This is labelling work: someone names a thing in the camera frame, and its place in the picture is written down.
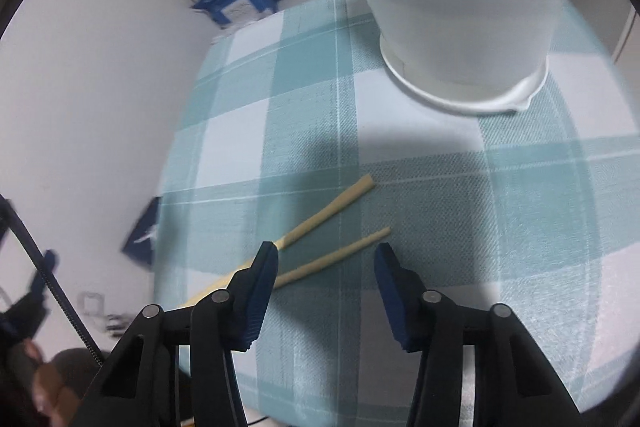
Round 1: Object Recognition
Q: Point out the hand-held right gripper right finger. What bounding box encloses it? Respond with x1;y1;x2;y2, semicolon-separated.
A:
374;242;583;427

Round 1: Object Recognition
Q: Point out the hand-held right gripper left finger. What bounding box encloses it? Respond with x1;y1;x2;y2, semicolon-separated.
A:
75;241;279;427

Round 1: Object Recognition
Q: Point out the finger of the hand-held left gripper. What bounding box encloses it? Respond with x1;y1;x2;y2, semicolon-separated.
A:
27;249;58;303

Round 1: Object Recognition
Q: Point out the wooden chopstick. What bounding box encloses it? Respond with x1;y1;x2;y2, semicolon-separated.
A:
177;174;376;310
272;227;392;290

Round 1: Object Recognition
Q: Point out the white oval utensil holder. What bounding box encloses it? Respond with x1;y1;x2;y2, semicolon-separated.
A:
320;0;578;115

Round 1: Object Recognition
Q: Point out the person's left hand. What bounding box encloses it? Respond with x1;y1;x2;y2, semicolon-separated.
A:
20;339;83;423

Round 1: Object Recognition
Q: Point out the navy shoe box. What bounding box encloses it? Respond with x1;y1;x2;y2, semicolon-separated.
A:
121;197;162;270

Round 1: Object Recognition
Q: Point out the teal checked tablecloth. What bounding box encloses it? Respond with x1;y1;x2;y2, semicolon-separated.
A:
152;0;640;427

